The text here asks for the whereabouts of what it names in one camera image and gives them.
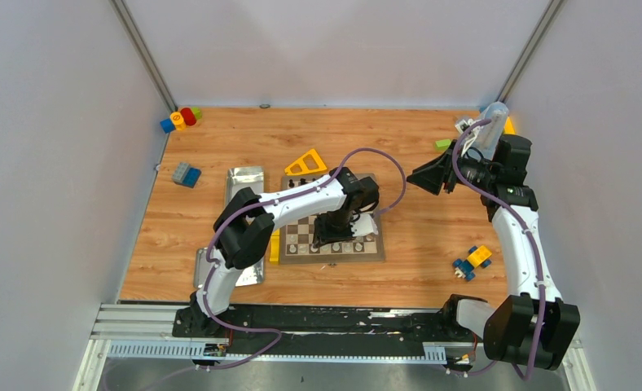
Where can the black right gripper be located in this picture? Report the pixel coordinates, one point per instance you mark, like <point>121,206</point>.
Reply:
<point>431,175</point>

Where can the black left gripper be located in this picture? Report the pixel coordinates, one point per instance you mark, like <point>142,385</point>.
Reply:
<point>331,234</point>

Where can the wooden chess board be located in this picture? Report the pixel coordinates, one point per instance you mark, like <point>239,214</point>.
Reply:
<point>374,249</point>

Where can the yellow triangle frame block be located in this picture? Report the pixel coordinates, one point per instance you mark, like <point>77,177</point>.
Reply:
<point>308,163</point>

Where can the yellow arch block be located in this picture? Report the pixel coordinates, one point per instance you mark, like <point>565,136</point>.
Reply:
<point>274,253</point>

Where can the gold tin with white pieces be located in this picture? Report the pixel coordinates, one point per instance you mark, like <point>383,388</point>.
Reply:
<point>241,177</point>

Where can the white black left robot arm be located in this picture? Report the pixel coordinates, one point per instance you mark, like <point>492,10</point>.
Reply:
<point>340,203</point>

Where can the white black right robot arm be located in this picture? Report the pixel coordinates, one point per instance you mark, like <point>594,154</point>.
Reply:
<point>533,323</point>

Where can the black chess pieces row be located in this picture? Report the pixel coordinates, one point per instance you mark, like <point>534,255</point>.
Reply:
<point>298,182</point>

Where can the green rectangular block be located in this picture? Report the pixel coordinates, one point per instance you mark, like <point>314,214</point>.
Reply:
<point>442,145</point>

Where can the clear blue plastic container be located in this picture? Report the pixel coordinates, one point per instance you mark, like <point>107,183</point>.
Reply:
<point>487,139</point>

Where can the yellow blue toy car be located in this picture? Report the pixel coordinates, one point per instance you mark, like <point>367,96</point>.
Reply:
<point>478,257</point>

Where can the blue lego brick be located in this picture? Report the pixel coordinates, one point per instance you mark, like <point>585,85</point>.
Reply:
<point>191,177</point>

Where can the gray lego brick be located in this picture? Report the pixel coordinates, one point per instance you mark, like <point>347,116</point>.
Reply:
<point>180,172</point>

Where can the green block at corner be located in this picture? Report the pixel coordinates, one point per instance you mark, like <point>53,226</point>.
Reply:
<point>197,113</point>

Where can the red cylinder block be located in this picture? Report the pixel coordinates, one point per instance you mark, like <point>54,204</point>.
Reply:
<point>188,116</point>

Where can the yellow cylinder block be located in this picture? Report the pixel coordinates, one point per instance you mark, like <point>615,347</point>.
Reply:
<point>178,121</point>

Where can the blue cube block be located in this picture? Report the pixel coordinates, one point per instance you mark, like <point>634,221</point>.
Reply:
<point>167,125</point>

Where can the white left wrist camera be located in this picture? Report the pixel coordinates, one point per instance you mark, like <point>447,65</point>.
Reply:
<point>364,225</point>

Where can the yellow block at right wall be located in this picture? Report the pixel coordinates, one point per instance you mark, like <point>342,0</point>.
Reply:
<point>509,128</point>

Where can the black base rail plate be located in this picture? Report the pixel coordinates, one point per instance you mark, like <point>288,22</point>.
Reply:
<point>328,331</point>

